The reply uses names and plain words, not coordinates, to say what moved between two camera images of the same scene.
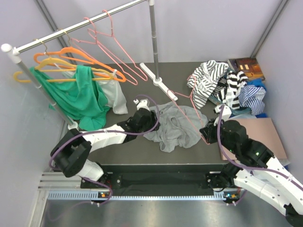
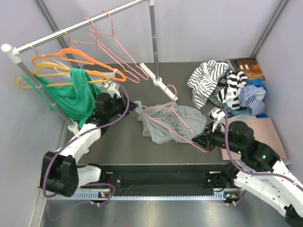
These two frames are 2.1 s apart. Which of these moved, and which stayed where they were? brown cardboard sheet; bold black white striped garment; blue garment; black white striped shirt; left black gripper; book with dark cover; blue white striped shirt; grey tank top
Moved: grey tank top; left black gripper
Stayed: book with dark cover; blue white striped shirt; black white striped shirt; blue garment; brown cardboard sheet; bold black white striped garment
